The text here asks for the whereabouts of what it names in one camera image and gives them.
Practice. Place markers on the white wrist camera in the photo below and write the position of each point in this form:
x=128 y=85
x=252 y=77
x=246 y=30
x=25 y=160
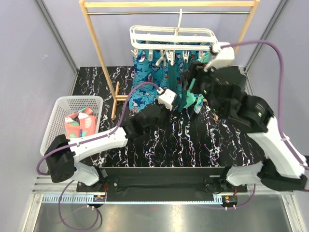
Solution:
x=167 y=98
x=223 y=56

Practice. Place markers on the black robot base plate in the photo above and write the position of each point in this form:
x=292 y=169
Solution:
x=158 y=185

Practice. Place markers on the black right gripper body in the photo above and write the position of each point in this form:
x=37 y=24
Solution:
x=203 y=86

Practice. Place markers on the pink sock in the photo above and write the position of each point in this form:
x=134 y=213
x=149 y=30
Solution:
x=87 y=124
x=72 y=125

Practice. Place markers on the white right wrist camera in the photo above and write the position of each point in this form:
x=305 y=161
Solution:
x=223 y=56

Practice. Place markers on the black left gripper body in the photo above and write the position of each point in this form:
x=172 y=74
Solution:
x=165 y=115

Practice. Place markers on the wooden clothes rack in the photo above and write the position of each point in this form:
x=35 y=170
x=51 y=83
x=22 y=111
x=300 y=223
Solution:
x=251 y=4

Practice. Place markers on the white perforated plastic basket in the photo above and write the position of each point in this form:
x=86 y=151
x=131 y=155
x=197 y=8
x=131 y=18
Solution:
x=62 y=108

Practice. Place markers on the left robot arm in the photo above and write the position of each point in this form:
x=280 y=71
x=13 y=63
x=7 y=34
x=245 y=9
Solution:
x=64 y=156

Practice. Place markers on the mint green sock left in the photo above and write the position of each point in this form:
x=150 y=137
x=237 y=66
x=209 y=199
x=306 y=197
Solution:
x=191 y=97

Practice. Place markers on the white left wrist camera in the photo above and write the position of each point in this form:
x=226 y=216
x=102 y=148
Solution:
x=167 y=98

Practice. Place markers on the blue shark print shorts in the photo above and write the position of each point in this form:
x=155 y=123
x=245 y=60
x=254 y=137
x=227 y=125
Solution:
x=148 y=71

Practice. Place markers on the dark teal sock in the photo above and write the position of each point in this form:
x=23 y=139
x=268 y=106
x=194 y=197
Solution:
x=183 y=65
x=173 y=73

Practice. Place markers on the white plastic clip hanger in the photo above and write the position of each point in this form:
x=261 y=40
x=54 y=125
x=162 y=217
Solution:
x=168 y=40

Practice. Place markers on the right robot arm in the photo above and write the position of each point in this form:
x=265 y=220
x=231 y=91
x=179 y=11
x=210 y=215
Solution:
x=281 y=170

